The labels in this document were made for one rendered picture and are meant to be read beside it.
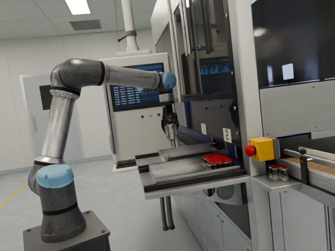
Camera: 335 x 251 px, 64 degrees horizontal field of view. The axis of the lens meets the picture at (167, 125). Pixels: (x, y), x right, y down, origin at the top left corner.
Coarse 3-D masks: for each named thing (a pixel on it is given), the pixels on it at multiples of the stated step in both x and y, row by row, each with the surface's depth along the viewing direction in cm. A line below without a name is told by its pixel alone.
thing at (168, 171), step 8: (176, 160) 128; (184, 160) 129; (192, 160) 130; (200, 160) 130; (152, 168) 126; (160, 168) 127; (168, 168) 128; (176, 168) 126; (184, 168) 124; (192, 168) 122; (200, 168) 121; (224, 168) 105; (232, 168) 106; (152, 176) 113; (160, 176) 116; (168, 176) 114; (176, 176) 102; (184, 176) 103; (192, 176) 103
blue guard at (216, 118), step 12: (180, 108) 204; (192, 108) 170; (204, 108) 145; (216, 108) 127; (228, 108) 113; (180, 120) 210; (192, 120) 174; (204, 120) 148; (216, 120) 129; (228, 120) 115; (216, 132) 132; (240, 132) 105
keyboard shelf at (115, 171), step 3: (114, 165) 185; (114, 168) 176; (120, 168) 174; (123, 168) 173; (126, 168) 172; (129, 168) 172; (132, 168) 172; (135, 168) 172; (114, 171) 170; (117, 171) 170; (120, 171) 171; (123, 171) 171; (126, 171) 171
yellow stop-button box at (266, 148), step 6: (252, 138) 96; (258, 138) 95; (264, 138) 93; (270, 138) 93; (276, 138) 91; (252, 144) 95; (258, 144) 90; (264, 144) 90; (270, 144) 91; (276, 144) 91; (258, 150) 91; (264, 150) 91; (270, 150) 91; (276, 150) 91; (252, 156) 96; (258, 156) 91; (264, 156) 91; (270, 156) 91; (276, 156) 92
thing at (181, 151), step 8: (200, 144) 165; (208, 144) 166; (160, 152) 153; (168, 152) 162; (176, 152) 163; (184, 152) 161; (192, 152) 158; (200, 152) 155; (208, 152) 139; (216, 152) 140; (224, 152) 141; (168, 160) 136
